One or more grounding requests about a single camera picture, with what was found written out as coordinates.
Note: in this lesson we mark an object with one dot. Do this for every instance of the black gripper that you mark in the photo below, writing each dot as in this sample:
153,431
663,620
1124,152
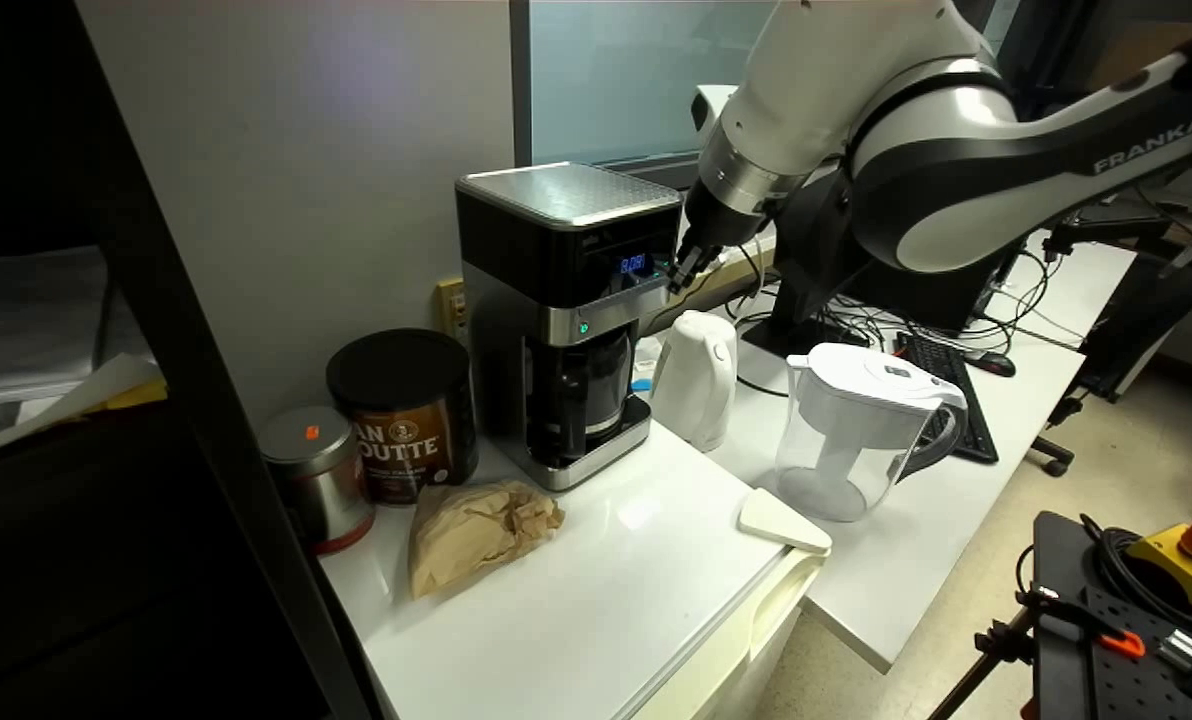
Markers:
717,220

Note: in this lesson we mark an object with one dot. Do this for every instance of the black and silver coffeemaker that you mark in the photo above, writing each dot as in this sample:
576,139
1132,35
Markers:
557,253

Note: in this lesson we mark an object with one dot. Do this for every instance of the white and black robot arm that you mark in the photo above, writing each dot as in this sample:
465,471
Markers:
970,144

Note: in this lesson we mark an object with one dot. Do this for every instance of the white electric kettle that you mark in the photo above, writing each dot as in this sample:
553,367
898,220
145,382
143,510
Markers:
698,382

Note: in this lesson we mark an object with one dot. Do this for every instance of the black computer monitor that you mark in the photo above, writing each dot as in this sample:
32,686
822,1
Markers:
822,253

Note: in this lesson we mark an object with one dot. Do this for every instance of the white water filter pitcher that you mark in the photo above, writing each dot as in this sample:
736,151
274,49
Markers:
857,427

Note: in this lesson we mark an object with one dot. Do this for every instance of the white folded paper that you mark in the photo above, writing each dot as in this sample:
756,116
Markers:
782,521

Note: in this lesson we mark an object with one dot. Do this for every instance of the black keyboard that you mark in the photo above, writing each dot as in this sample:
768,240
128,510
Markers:
970,406

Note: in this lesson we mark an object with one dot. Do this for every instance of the black computer mouse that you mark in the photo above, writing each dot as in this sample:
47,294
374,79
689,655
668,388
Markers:
992,361

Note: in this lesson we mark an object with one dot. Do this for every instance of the black-lidded coffee can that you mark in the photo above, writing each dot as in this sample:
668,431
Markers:
403,414

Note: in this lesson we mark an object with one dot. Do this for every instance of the white mini fridge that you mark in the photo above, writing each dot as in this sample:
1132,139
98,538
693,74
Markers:
598,602

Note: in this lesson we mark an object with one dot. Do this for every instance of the crumpled brown paper bag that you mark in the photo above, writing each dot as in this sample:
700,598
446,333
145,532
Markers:
470,532

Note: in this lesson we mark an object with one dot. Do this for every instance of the stainless steel canister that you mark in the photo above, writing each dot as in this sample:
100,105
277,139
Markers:
314,475

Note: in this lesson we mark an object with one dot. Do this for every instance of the black office chair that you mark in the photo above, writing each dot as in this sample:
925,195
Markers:
1160,305

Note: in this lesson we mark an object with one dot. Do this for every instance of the black perforated cart top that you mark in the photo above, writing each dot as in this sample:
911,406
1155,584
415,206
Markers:
1071,572

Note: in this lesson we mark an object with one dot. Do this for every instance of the black tripod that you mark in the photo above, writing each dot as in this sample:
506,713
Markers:
988,655

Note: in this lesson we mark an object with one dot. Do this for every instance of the orange-tipped black clamp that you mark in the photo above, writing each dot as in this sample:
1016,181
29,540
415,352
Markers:
1089,629

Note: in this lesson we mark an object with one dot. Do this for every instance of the yellow emergency stop box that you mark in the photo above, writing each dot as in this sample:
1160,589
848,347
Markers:
1191,554

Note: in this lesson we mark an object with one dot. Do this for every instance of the stack of papers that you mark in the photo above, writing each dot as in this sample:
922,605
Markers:
29,340

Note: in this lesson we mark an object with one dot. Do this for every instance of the beige wall outlet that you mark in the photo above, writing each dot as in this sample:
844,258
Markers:
448,300

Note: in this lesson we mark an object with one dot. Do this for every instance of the black shelf frame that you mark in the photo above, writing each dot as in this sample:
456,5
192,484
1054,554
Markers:
182,361

